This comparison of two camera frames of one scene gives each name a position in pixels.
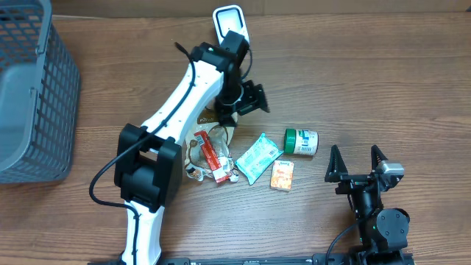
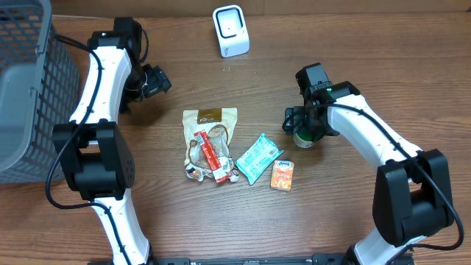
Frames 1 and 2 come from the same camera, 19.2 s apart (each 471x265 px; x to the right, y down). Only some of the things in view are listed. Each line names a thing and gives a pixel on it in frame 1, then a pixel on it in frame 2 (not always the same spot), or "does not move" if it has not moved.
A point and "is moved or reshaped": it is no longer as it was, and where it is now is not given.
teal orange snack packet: x=259 y=158 does not move
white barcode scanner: x=229 y=18 does not move
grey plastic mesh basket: x=40 y=96 does not move
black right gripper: x=358 y=181 -> x=294 y=121
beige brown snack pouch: x=221 y=135 does not move
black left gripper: x=252 y=98 -> x=158 y=81
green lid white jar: x=300 y=141 is moved or reshaped
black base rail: x=288 y=260 does not move
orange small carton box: x=282 y=174 does not move
